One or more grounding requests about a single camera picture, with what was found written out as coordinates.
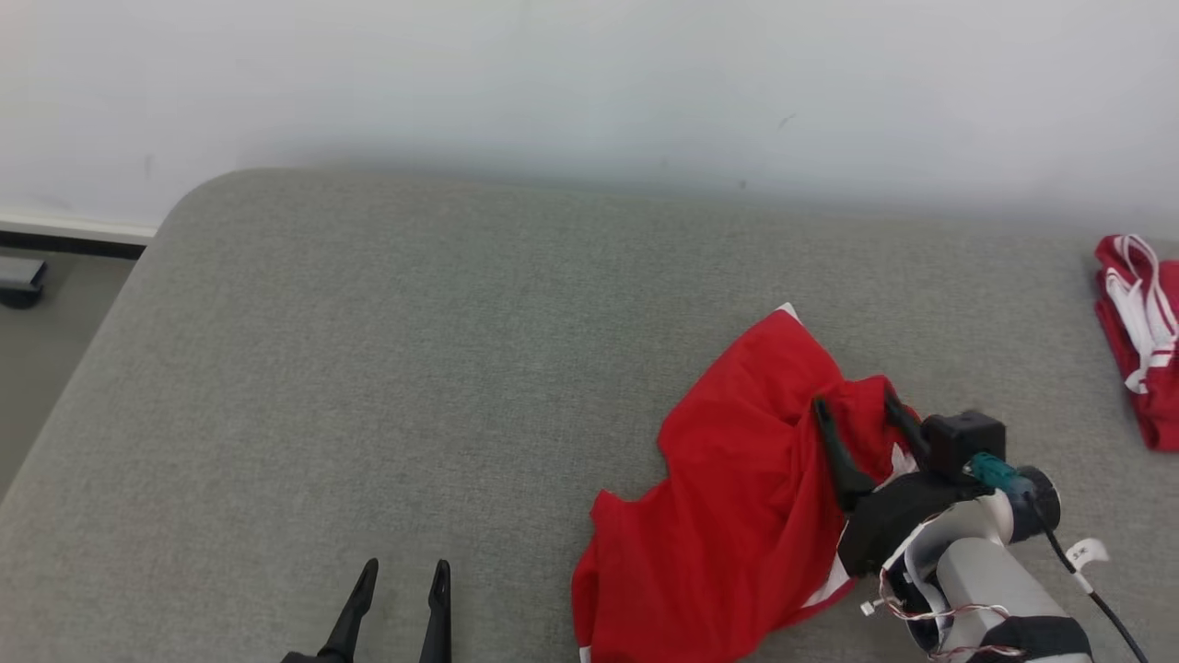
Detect grey fabric sofa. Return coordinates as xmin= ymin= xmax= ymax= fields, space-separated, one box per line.
xmin=0 ymin=168 xmax=1179 ymax=663

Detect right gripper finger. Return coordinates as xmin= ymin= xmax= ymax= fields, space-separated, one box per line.
xmin=882 ymin=382 xmax=931 ymax=459
xmin=811 ymin=396 xmax=876 ymax=512

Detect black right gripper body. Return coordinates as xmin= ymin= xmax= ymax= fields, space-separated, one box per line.
xmin=836 ymin=471 xmax=991 ymax=579

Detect red basketball jersey white sleeves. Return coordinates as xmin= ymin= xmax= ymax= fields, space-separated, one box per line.
xmin=1094 ymin=234 xmax=1179 ymax=452

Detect thin black cable white tag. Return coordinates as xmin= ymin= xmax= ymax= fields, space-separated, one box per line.
xmin=1041 ymin=525 xmax=1152 ymax=663

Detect red shorts white trim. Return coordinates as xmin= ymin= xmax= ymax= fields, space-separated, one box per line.
xmin=571 ymin=304 xmax=924 ymax=663

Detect grey black floor object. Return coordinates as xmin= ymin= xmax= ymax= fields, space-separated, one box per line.
xmin=0 ymin=256 xmax=47 ymax=309

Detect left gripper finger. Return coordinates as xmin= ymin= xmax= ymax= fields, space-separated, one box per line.
xmin=419 ymin=560 xmax=452 ymax=663
xmin=318 ymin=558 xmax=379 ymax=657

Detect teal cable connector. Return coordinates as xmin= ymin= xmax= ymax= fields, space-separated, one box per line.
xmin=963 ymin=451 xmax=1037 ymax=498

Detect white wall baseboard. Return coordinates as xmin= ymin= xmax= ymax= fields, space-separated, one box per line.
xmin=0 ymin=212 xmax=158 ymax=259

